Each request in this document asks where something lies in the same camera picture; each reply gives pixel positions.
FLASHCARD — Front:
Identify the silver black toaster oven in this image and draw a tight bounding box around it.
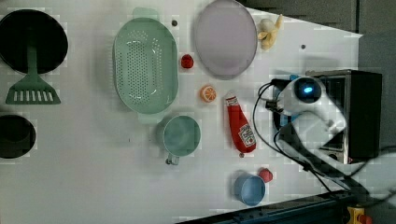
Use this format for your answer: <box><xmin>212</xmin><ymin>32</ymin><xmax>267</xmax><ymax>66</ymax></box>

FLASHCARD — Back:
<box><xmin>271</xmin><ymin>68</ymin><xmax>383</xmax><ymax>166</ymax></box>

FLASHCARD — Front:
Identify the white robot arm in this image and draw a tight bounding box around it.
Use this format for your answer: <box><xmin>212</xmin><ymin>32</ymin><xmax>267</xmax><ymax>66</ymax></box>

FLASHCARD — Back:
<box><xmin>276</xmin><ymin>77</ymin><xmax>395</xmax><ymax>206</ymax></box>

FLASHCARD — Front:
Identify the orange slice toy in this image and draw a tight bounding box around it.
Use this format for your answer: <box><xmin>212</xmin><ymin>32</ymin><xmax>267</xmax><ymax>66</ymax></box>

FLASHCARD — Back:
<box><xmin>200</xmin><ymin>85</ymin><xmax>217</xmax><ymax>103</ymax></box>

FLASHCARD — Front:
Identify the green mug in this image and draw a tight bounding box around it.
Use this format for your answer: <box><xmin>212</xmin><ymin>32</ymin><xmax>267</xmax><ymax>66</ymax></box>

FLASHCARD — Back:
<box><xmin>161</xmin><ymin>116</ymin><xmax>201</xmax><ymax>165</ymax></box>

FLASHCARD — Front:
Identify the red ketchup bottle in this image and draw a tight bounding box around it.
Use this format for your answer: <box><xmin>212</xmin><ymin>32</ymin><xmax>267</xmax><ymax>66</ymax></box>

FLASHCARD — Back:
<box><xmin>225</xmin><ymin>91</ymin><xmax>257</xmax><ymax>158</ymax></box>

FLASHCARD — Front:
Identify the red toy strawberry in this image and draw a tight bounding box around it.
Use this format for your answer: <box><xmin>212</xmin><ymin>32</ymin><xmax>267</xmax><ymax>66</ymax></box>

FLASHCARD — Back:
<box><xmin>180</xmin><ymin>54</ymin><xmax>194</xmax><ymax>69</ymax></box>

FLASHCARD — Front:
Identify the green plastic colander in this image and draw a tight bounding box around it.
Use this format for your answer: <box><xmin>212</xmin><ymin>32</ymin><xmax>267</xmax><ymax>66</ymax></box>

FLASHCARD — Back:
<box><xmin>113</xmin><ymin>7</ymin><xmax>178</xmax><ymax>124</ymax></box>

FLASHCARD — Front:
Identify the lilac round plate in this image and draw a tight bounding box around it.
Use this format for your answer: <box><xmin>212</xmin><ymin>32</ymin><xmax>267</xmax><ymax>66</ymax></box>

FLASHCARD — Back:
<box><xmin>193</xmin><ymin>0</ymin><xmax>258</xmax><ymax>78</ymax></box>

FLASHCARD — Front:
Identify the blue cup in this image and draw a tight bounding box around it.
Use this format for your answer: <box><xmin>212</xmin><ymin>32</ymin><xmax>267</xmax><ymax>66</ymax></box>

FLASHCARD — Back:
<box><xmin>233</xmin><ymin>173</ymin><xmax>265</xmax><ymax>206</ymax></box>

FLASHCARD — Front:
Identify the red toy fruit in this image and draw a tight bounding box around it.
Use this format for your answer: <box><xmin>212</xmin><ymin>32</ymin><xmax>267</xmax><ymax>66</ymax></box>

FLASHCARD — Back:
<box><xmin>259</xmin><ymin>168</ymin><xmax>274</xmax><ymax>183</ymax></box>

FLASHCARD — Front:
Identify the green slotted spatula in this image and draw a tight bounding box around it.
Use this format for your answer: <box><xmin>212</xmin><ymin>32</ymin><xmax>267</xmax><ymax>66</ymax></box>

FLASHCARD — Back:
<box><xmin>6</xmin><ymin>31</ymin><xmax>61</xmax><ymax>105</ymax></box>

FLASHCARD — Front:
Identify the small black pot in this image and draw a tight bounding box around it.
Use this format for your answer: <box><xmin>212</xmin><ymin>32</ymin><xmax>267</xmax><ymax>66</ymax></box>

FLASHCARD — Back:
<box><xmin>0</xmin><ymin>115</ymin><xmax>36</xmax><ymax>159</ymax></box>

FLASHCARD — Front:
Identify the yellow red emergency button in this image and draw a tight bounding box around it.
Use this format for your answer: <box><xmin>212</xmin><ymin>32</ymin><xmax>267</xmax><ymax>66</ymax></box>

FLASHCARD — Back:
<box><xmin>346</xmin><ymin>205</ymin><xmax>373</xmax><ymax>224</ymax></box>

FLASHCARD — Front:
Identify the black frying pan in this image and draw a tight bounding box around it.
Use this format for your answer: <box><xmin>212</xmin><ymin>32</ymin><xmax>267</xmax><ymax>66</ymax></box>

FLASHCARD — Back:
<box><xmin>0</xmin><ymin>9</ymin><xmax>68</xmax><ymax>74</ymax></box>

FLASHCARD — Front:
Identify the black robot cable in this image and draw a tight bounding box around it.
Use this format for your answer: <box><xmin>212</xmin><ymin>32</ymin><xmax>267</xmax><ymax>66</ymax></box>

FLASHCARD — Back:
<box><xmin>251</xmin><ymin>79</ymin><xmax>396</xmax><ymax>200</ymax></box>

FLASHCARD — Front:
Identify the blue metal table frame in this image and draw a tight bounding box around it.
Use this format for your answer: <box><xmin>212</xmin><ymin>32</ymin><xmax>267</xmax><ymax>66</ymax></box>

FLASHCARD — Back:
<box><xmin>178</xmin><ymin>190</ymin><xmax>356</xmax><ymax>224</ymax></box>

